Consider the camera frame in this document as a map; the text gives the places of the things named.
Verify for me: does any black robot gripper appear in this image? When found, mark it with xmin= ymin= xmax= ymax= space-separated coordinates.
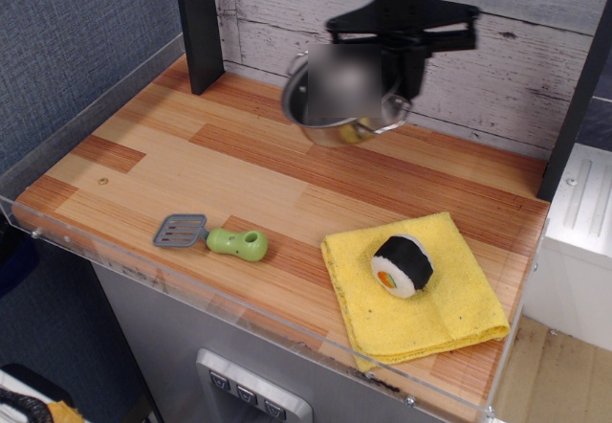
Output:
xmin=326 ymin=0 xmax=479 ymax=101

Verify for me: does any small stainless steel pot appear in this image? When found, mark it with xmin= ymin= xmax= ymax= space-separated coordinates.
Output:
xmin=281 ymin=44 xmax=411 ymax=146

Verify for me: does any yellow folded cloth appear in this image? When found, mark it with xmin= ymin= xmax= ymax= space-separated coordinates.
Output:
xmin=321 ymin=212 xmax=510 ymax=372

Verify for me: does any toy sushi roll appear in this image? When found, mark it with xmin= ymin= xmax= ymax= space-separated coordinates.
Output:
xmin=370 ymin=234 xmax=434 ymax=299

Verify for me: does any white ribbed box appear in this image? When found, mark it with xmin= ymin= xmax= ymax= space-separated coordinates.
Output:
xmin=523 ymin=144 xmax=611 ymax=349

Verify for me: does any silver dispenser button panel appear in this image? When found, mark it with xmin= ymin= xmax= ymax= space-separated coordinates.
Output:
xmin=196 ymin=348 xmax=314 ymax=423

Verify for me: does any clear acrylic table guard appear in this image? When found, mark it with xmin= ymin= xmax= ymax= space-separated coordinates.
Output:
xmin=1 ymin=37 xmax=548 ymax=422

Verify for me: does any black and yellow object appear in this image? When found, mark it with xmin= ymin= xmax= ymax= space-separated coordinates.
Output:
xmin=1 ymin=364 xmax=86 ymax=422

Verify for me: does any black vertical post right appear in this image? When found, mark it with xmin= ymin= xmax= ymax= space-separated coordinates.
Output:
xmin=536 ymin=0 xmax=611 ymax=202

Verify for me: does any black vertical post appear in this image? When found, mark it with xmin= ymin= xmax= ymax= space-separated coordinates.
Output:
xmin=536 ymin=0 xmax=611 ymax=202
xmin=178 ymin=0 xmax=225 ymax=95

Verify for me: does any black vertical post left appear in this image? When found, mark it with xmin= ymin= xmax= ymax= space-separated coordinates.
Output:
xmin=178 ymin=0 xmax=225 ymax=95

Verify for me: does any green handled grey toy spatula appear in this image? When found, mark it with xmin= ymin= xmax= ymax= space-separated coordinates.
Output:
xmin=153 ymin=213 xmax=269 ymax=262

